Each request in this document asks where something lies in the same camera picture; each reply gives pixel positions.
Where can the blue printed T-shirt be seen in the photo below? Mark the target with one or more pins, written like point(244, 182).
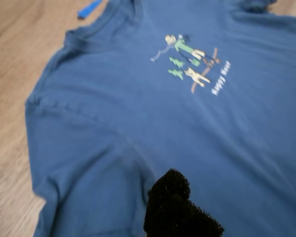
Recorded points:
point(113, 111)

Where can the short blue tape strip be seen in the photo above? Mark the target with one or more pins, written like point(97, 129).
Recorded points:
point(88, 10)

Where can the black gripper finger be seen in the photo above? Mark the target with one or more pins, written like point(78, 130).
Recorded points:
point(172, 209)

